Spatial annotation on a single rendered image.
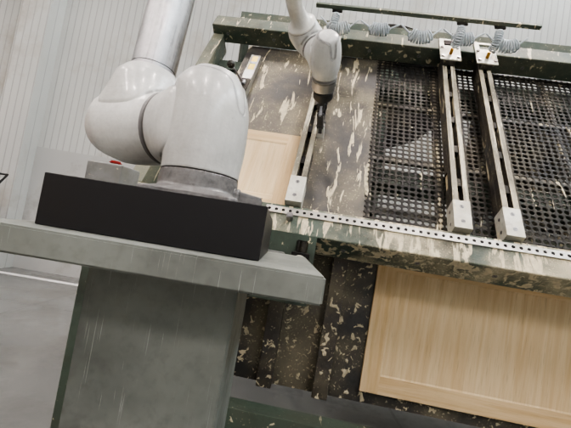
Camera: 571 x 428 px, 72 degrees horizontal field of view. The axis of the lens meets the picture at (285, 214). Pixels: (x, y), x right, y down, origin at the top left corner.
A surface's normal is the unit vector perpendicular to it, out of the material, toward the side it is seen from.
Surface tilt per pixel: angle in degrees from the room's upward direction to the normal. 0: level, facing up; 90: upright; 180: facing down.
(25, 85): 90
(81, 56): 90
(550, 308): 90
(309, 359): 90
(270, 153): 56
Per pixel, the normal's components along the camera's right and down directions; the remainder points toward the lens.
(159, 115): -0.48, -0.14
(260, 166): 0.01, -0.61
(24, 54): 0.00, -0.06
